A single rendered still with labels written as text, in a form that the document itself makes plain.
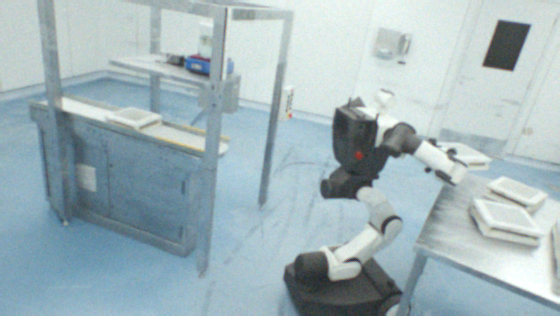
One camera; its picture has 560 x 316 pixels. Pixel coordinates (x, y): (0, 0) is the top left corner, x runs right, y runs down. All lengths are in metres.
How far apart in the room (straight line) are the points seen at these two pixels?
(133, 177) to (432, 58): 4.37
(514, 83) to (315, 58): 2.68
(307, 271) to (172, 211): 0.94
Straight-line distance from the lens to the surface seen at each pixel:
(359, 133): 1.89
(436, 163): 1.83
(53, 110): 2.76
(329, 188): 2.01
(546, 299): 1.79
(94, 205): 3.00
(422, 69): 5.80
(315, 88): 5.88
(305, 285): 2.33
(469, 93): 5.96
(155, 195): 2.59
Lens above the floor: 1.71
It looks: 23 degrees down
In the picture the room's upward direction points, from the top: 9 degrees clockwise
